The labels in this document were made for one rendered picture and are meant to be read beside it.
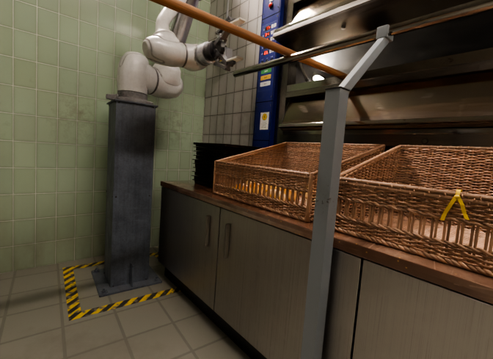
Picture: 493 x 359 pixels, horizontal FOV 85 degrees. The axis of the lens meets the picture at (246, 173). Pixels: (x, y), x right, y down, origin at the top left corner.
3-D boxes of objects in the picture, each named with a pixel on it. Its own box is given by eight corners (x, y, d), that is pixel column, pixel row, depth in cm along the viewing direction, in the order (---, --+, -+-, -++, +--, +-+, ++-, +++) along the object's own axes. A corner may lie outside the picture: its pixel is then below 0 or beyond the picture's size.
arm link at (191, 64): (213, 69, 124) (188, 64, 116) (197, 75, 136) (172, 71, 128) (213, 45, 123) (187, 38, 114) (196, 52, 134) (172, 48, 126)
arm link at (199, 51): (211, 68, 123) (218, 65, 119) (194, 62, 117) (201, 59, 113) (213, 48, 123) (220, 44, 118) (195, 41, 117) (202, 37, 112)
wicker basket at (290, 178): (282, 189, 155) (286, 142, 153) (381, 211, 112) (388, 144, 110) (210, 193, 125) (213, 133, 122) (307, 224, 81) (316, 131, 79)
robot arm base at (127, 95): (103, 101, 149) (103, 91, 148) (144, 108, 162) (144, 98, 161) (108, 98, 134) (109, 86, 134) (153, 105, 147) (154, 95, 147)
